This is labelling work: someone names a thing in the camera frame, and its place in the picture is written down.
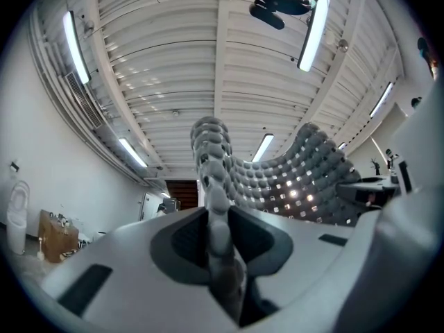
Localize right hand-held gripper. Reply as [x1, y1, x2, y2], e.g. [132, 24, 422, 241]
[332, 78, 444, 333]

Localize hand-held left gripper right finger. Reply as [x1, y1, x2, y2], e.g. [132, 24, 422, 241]
[227, 205, 294, 280]

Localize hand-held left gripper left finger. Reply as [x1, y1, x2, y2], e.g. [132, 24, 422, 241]
[150, 206, 211, 286]

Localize grey pebbled bath mat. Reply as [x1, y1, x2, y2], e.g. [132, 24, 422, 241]
[189, 116, 364, 326]

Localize dark table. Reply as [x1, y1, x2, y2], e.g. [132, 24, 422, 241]
[360, 174, 400, 187]

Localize white door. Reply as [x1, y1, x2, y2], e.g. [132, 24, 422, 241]
[139, 192, 156, 222]

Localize brown door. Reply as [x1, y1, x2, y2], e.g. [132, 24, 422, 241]
[164, 180, 199, 212]

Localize long ceiling light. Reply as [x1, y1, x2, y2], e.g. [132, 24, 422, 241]
[368, 80, 395, 119]
[297, 0, 331, 73]
[62, 10, 92, 85]
[118, 137, 149, 169]
[251, 133, 275, 163]

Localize wooden cabinet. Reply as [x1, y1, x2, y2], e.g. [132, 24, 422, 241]
[37, 209, 80, 264]

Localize white toilet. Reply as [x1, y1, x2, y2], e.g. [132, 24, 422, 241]
[6, 180, 31, 255]

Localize metal air vent grille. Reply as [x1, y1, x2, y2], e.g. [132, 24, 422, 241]
[65, 70, 104, 128]

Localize black head-worn camera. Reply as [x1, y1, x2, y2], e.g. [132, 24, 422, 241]
[248, 0, 315, 31]

